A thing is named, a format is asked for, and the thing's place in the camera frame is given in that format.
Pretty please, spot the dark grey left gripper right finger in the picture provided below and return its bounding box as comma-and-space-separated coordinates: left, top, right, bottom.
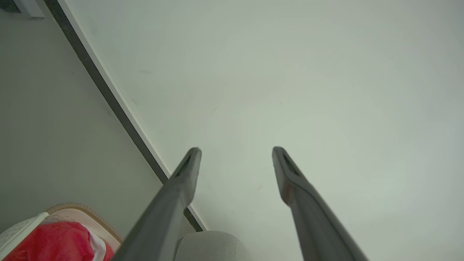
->
272, 146, 369, 261

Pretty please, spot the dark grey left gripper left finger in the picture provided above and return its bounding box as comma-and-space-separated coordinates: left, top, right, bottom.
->
111, 147, 202, 261

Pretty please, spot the red basketball jersey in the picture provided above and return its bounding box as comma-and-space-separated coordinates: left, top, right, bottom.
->
4, 221, 115, 261

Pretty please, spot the white perforated laundry basket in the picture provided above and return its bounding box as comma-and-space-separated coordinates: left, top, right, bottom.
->
0, 203, 124, 261

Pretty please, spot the grey fabric sofa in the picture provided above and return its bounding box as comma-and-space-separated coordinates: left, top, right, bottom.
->
174, 231, 251, 261

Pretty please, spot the white cloth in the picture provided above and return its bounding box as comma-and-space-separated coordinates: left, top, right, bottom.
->
88, 231, 108, 261

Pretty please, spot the dark baseboard with white trim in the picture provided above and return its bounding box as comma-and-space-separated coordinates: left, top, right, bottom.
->
43, 0, 208, 232

